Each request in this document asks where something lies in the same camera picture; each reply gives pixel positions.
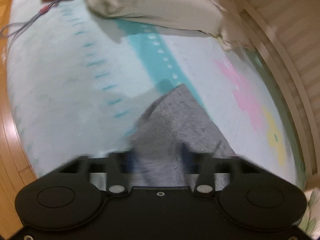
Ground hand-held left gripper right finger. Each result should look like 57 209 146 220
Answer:
180 142 259 197

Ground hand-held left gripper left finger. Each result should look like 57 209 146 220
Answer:
59 151 138 197

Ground grey fleece pants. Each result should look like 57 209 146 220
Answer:
129 84 238 188

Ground flower print bed sheet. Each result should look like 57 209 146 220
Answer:
6 0 307 189

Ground leaf print pillow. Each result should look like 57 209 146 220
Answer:
301 189 320 234

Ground beige leaf print quilt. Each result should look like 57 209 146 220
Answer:
81 0 254 53

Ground light wooden bed frame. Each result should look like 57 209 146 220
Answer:
235 0 320 188

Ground grey cable with red plugs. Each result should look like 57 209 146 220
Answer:
0 0 62 47

